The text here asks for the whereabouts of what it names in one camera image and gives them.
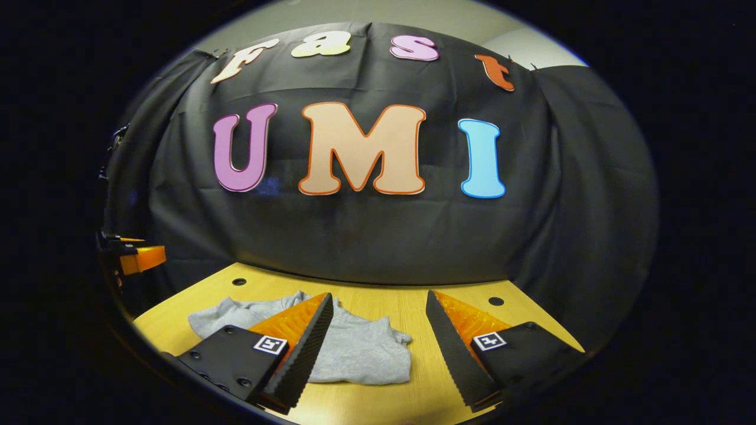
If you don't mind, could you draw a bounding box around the black backdrop cloth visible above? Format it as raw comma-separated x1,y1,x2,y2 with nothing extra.
100,22,659,355

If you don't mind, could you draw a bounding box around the grey zip-neck sweatshirt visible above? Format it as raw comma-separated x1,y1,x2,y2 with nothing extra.
188,290,413,385

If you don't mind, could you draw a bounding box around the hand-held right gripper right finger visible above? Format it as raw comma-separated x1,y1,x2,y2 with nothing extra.
425,289,586,414

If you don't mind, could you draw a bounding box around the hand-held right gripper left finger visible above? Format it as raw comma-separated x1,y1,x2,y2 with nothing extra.
176,292,334,415

